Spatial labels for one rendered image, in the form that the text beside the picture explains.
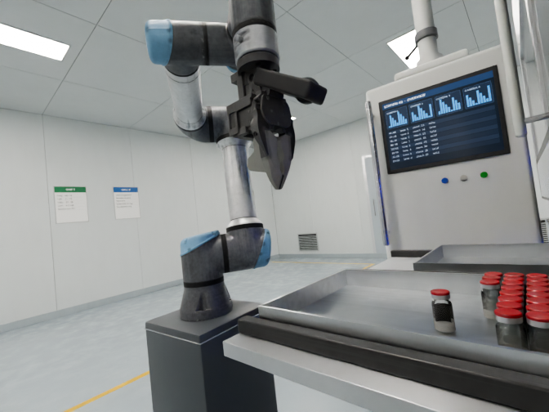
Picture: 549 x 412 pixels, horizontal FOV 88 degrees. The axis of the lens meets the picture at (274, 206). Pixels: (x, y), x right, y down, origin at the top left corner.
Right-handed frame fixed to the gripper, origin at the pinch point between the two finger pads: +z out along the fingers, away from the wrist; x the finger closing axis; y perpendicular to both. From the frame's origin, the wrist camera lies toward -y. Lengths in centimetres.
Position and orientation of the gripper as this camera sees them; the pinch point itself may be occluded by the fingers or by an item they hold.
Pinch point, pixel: (281, 181)
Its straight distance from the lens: 45.1
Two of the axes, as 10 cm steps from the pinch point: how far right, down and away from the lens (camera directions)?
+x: -6.6, 0.4, -7.5
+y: -7.4, 1.2, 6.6
